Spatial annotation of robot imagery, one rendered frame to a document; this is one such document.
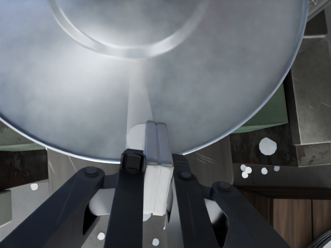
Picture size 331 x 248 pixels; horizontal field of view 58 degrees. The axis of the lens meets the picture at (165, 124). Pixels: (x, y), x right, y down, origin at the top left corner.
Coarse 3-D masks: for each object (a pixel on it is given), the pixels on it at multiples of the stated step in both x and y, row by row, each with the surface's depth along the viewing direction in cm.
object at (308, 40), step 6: (324, 12) 34; (312, 18) 34; (318, 18) 34; (324, 18) 34; (306, 24) 34; (312, 24) 34; (318, 24) 34; (324, 24) 34; (306, 30) 34; (312, 30) 34; (318, 30) 34; (324, 30) 34; (306, 36) 34; (312, 36) 34; (318, 36) 34; (324, 36) 34; (306, 42) 35; (312, 42) 35; (300, 48) 37; (306, 48) 38
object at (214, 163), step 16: (224, 144) 23; (48, 160) 22; (64, 160) 22; (80, 160) 22; (192, 160) 23; (208, 160) 23; (224, 160) 23; (48, 176) 22; (64, 176) 22; (208, 176) 23; (224, 176) 23
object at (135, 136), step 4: (136, 124) 22; (140, 124) 22; (144, 124) 22; (132, 128) 22; (136, 128) 22; (140, 128) 22; (128, 132) 22; (132, 132) 22; (136, 132) 22; (140, 132) 22; (128, 136) 22; (132, 136) 22; (136, 136) 22; (140, 136) 22; (128, 140) 22; (132, 140) 22; (136, 140) 22; (140, 140) 22; (128, 144) 22; (132, 144) 22; (136, 144) 22; (140, 144) 22; (132, 148) 22; (136, 148) 22; (140, 148) 22
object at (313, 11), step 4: (316, 0) 27; (320, 0) 27; (324, 0) 27; (328, 0) 27; (316, 4) 28; (320, 4) 28; (324, 4) 28; (328, 4) 28; (308, 8) 28; (312, 8) 28; (316, 8) 29; (320, 8) 29; (324, 8) 29; (308, 12) 29; (312, 12) 29; (316, 12) 29; (308, 16) 30; (312, 16) 30; (308, 20) 31
